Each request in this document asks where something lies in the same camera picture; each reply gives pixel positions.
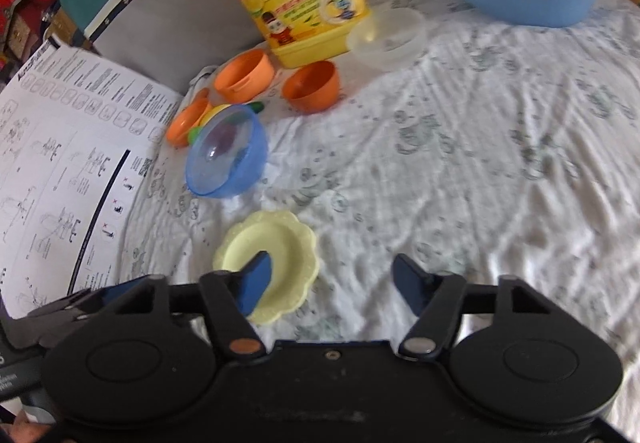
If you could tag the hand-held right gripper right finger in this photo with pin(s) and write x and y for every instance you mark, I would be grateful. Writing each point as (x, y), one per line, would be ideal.
(410, 283)

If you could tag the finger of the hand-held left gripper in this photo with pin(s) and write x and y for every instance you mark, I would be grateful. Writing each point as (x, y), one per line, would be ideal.
(65, 318)

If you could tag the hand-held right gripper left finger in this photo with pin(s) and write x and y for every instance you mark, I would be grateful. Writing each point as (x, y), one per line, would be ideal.
(255, 280)

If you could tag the yellow scalloped plate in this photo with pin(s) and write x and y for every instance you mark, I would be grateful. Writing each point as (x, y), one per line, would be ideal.
(282, 245)

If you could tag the blue translucent bowl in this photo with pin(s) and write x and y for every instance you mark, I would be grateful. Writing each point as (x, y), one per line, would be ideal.
(225, 175)

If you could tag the orange plastic bowl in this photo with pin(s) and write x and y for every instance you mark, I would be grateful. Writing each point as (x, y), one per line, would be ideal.
(312, 95)

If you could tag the clear plastic bowl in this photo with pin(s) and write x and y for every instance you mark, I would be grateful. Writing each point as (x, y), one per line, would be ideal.
(395, 48)

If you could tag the white printed blanket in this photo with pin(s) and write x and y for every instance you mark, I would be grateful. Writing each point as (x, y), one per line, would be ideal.
(450, 173)

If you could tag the white instruction sheet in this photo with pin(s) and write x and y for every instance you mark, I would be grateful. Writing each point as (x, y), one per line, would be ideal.
(60, 173)

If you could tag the purple toy onion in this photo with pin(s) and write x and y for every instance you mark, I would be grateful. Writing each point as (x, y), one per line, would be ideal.
(222, 135)

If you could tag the green toy slice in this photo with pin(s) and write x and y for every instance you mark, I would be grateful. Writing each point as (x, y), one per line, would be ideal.
(194, 135)

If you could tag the orange toy plate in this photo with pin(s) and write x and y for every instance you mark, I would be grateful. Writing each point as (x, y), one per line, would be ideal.
(181, 127)

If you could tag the yellow toy food piece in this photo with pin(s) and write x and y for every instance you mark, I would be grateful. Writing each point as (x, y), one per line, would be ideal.
(216, 112)

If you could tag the green toy cucumber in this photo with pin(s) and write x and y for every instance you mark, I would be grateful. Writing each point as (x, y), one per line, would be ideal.
(256, 107)

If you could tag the orange toy pot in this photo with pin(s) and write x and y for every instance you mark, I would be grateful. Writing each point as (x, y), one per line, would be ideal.
(240, 78)

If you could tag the grey cushion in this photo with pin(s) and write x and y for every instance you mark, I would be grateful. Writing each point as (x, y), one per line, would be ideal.
(165, 33)

